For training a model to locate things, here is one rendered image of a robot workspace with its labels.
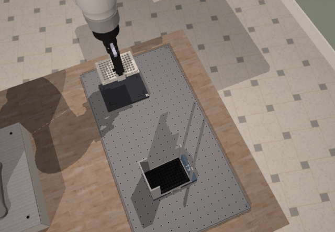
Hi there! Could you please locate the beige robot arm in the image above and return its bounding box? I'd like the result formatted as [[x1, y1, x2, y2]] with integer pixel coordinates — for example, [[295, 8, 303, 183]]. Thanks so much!
[[0, 0, 120, 218]]

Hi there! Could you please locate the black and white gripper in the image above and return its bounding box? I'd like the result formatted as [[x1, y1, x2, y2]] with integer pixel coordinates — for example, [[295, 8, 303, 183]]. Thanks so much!
[[92, 24, 126, 82]]

